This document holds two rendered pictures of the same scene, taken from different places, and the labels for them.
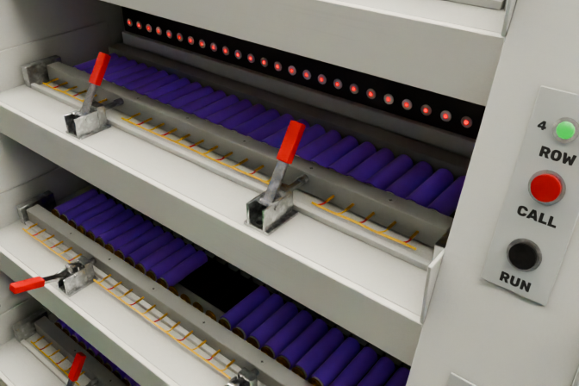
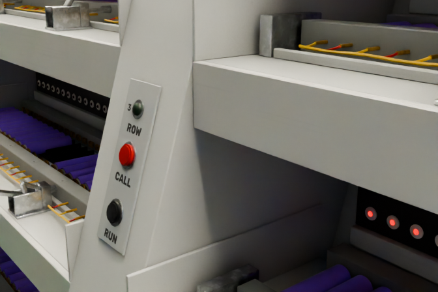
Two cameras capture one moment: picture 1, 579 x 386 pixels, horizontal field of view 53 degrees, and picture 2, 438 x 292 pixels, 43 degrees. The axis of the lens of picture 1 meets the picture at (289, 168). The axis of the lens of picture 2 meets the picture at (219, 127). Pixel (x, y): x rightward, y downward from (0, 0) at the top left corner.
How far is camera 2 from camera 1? 0.37 m
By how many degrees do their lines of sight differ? 19
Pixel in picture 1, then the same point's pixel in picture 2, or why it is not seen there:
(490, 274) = not seen: outside the picture
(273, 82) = not seen: outside the picture
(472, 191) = not seen: outside the picture
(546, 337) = (184, 11)
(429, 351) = (122, 68)
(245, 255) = (42, 55)
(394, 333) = (110, 71)
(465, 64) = not seen: outside the picture
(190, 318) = (25, 159)
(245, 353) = (52, 176)
